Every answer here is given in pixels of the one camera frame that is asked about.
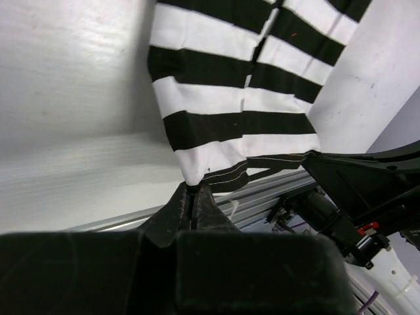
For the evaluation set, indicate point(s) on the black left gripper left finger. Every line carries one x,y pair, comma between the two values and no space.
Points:
127,272

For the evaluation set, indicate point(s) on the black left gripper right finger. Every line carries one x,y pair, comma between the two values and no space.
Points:
220,270

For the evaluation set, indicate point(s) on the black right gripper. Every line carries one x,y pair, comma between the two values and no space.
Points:
381,187

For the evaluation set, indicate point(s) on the black white striped tank top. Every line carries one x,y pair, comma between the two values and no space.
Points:
235,80

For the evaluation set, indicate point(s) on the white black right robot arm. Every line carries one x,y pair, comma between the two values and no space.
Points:
358,201

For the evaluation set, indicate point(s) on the aluminium rail frame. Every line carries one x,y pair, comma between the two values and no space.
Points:
229,210

